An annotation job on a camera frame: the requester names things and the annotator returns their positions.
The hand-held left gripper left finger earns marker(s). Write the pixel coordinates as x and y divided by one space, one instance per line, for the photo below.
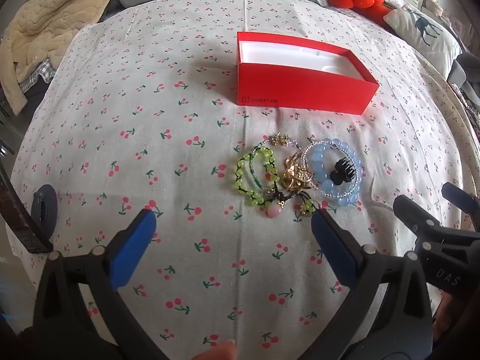
135 247

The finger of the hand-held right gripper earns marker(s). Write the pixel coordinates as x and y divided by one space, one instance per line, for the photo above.
412 212
456 197

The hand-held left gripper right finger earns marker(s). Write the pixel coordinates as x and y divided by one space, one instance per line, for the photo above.
333 243

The green flower charm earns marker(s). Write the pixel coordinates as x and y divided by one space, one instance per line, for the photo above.
308 207

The black hair claw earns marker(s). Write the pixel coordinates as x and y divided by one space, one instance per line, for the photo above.
342 172

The gold stud earrings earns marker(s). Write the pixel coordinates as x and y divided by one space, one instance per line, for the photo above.
278 139

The red cardboard box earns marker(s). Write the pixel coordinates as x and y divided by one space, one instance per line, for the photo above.
300 82

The person's left hand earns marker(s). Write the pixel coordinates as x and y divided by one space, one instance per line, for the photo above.
219 351

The black round disc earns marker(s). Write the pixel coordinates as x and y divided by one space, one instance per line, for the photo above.
43 210

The cherry print cloth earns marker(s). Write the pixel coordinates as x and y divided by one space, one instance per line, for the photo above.
131 138

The grey cloth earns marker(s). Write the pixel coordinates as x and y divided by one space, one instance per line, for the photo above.
463 71

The deer print pillow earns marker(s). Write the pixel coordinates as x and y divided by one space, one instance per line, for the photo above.
427 33

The plaid cloth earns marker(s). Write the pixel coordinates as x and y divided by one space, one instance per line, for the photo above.
37 75

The beige quilted blanket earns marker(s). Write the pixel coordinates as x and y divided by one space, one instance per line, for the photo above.
48 18

